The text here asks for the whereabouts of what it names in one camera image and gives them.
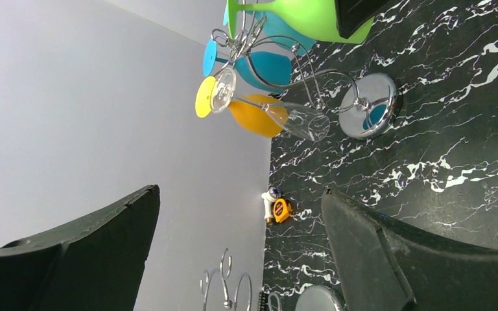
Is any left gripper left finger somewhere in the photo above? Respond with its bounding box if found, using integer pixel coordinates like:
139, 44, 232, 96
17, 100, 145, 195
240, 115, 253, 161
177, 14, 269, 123
0, 185, 160, 310

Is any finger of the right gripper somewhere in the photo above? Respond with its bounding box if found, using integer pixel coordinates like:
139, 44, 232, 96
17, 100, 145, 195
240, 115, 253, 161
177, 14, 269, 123
335, 0, 392, 38

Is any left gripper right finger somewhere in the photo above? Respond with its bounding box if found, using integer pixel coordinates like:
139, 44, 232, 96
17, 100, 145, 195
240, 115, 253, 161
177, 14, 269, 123
321, 188, 498, 310

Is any green plastic wine glass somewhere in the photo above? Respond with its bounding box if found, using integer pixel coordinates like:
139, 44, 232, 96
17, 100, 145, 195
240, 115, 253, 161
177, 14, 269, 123
226, 1, 374, 44

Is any blue plastic wine glass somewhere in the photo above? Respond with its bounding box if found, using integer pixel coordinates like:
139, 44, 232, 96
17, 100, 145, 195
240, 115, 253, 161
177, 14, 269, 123
202, 39, 292, 94
223, 1, 316, 57

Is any chrome glass rack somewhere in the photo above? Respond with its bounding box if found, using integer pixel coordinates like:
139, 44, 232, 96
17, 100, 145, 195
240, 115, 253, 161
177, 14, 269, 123
199, 248, 347, 311
204, 29, 398, 139

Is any tall clear champagne flute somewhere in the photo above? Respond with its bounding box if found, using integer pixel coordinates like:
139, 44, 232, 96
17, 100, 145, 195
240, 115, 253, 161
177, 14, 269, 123
210, 67, 331, 142

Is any orange plastic wine glass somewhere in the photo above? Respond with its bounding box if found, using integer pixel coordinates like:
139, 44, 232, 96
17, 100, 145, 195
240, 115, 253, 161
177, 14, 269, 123
195, 76, 282, 138

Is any yellow tape measure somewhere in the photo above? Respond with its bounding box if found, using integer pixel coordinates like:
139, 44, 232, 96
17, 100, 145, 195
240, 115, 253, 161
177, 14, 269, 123
272, 198, 293, 224

